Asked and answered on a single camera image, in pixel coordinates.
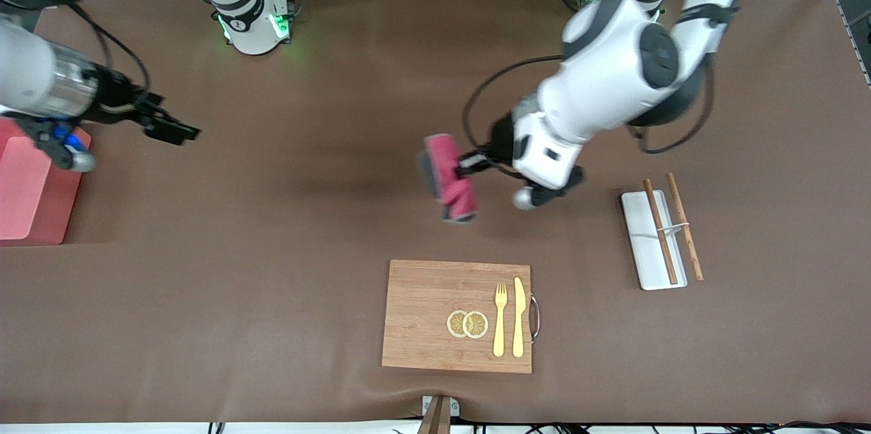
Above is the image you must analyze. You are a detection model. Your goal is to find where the brown wooden chopstick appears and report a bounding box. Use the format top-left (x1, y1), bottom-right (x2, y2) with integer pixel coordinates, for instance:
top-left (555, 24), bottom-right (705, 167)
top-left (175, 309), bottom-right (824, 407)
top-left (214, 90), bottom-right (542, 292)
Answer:
top-left (666, 172), bottom-right (705, 282)
top-left (643, 179), bottom-right (679, 285)

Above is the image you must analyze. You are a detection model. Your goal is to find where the red and grey cloth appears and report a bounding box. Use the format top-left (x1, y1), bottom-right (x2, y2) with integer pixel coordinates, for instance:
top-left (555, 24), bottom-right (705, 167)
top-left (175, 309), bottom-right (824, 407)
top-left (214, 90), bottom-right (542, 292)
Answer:
top-left (417, 133), bottom-right (478, 224)

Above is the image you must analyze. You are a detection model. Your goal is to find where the wooden cutting board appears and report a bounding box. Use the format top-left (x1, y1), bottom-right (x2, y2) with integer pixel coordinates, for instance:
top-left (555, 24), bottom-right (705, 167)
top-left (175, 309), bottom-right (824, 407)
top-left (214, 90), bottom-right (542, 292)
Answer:
top-left (381, 259), bottom-right (542, 375)

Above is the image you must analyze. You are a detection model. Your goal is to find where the yellow fork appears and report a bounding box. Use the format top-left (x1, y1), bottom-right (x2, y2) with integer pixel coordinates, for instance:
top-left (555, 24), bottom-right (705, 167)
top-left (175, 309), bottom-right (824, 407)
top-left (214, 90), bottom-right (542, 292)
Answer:
top-left (493, 283), bottom-right (508, 358)

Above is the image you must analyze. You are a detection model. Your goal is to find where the pink plastic bin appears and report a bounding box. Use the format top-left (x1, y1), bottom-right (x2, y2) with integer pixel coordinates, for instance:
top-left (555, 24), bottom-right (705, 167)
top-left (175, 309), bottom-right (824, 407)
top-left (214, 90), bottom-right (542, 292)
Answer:
top-left (0, 118), bottom-right (92, 247)

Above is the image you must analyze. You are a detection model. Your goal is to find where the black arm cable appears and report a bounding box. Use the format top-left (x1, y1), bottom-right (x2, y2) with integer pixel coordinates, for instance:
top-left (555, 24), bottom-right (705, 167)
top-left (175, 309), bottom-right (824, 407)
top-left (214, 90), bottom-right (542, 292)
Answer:
top-left (68, 4), bottom-right (152, 108)
top-left (463, 55), bottom-right (715, 156)

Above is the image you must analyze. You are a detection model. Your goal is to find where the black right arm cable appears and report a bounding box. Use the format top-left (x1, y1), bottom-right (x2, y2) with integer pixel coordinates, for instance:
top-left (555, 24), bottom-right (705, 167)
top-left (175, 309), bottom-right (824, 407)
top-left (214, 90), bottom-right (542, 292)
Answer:
top-left (68, 4), bottom-right (152, 108)

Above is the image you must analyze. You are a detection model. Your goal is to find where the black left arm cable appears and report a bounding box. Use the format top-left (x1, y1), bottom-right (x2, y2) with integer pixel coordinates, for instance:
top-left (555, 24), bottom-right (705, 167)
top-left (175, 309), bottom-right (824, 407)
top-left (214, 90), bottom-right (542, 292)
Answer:
top-left (463, 55), bottom-right (715, 156)

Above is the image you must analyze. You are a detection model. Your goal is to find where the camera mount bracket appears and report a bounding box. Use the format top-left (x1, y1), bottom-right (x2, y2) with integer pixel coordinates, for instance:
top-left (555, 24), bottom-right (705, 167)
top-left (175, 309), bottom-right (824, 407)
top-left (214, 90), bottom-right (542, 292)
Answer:
top-left (416, 395), bottom-right (461, 434)

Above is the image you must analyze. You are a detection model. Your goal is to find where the yellow knife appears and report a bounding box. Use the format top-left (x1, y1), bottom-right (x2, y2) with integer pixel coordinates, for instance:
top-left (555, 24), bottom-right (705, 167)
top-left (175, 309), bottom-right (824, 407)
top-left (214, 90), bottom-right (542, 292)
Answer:
top-left (512, 277), bottom-right (527, 358)

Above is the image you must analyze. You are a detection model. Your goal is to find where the white rectangular tray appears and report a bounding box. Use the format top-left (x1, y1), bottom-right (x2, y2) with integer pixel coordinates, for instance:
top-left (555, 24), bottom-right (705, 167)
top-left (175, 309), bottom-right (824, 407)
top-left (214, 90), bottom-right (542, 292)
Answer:
top-left (621, 190), bottom-right (688, 291)

